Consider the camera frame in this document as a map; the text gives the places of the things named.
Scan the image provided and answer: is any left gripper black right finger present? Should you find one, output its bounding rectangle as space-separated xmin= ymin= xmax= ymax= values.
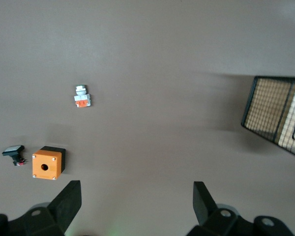
xmin=186 ymin=181 xmax=254 ymax=236

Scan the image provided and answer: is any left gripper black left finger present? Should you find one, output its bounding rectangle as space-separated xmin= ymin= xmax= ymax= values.
xmin=23 ymin=180 xmax=82 ymax=236

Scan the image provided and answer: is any orange contact block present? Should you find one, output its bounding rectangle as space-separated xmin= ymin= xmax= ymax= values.
xmin=73 ymin=85 xmax=93 ymax=109

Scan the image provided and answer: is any black wire mesh basket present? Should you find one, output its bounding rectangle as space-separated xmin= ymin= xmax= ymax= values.
xmin=240 ymin=76 xmax=295 ymax=162

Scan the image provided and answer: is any orange button enclosure box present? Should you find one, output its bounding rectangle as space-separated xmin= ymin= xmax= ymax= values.
xmin=31 ymin=146 xmax=66 ymax=181

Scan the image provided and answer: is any brown table cover sheet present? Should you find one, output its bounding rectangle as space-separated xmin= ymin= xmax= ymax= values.
xmin=0 ymin=0 xmax=295 ymax=236

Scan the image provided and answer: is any black white-capped push button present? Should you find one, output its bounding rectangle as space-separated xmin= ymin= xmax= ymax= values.
xmin=1 ymin=145 xmax=29 ymax=167

